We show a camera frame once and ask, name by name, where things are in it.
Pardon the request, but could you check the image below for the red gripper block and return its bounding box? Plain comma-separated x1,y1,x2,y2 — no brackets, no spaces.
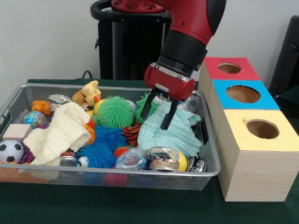
140,63,196,130

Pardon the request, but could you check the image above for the green furry monster toy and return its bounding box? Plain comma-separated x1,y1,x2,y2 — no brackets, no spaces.
135,92,162,123

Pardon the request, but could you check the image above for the mint green muslin cloth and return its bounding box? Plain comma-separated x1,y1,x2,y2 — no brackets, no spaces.
138,101,202,158

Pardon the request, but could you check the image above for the cream muslin cloth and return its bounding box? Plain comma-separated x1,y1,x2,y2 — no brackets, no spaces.
22,102,92,166

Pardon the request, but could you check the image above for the clear mesh bin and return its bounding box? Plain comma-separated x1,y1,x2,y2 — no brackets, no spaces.
0,84,221,192

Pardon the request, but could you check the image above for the wooden box with three holes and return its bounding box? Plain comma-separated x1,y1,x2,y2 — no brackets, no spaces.
198,57,299,202

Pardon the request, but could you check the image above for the orange tiger striped ball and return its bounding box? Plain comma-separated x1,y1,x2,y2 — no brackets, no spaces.
122,122,143,147

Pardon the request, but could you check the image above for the green spiky rubber ball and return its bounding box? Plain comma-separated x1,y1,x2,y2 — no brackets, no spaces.
97,96,135,128

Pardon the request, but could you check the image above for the yellow plush animal toy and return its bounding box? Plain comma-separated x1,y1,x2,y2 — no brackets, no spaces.
71,80,102,115

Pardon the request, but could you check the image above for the small orange basketball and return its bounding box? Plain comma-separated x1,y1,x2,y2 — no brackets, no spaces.
83,124,96,145

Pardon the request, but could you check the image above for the blue furry monster toy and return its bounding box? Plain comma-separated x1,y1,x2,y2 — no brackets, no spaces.
75,142,118,169

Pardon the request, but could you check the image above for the dark green table cloth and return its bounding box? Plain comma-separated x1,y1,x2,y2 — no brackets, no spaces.
0,78,299,224

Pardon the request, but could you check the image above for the black upright panel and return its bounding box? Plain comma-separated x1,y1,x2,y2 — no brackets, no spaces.
269,15,299,108

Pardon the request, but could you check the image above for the small black white soccer ball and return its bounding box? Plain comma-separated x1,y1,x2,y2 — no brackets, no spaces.
0,140,24,163

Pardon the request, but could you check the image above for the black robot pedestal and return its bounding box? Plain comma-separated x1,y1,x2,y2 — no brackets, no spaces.
90,0,174,81

